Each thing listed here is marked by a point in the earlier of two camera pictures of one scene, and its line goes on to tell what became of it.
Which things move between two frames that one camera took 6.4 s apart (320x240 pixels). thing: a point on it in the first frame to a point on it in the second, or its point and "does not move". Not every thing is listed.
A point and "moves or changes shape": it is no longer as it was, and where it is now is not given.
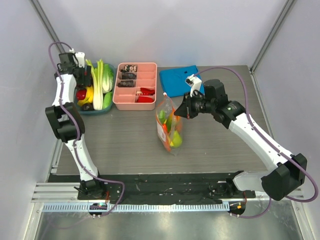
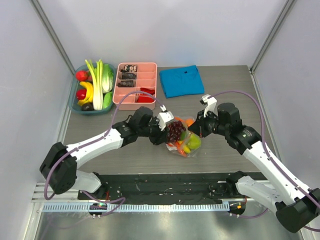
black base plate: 162,188 does not move
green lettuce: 107,80 does not move
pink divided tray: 135,87 does not move
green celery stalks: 97,75 does not move
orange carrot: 165,129 moves or changes shape
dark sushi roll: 128,68 does not move
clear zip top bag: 169,127 moves or changes shape
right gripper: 188,106 to 202,125
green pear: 176,139 to 194,141
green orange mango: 169,122 moves or changes shape
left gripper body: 83,80 to 155,134
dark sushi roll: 126,83 does not move
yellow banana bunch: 89,97 does not move
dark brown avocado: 87,107 does not move
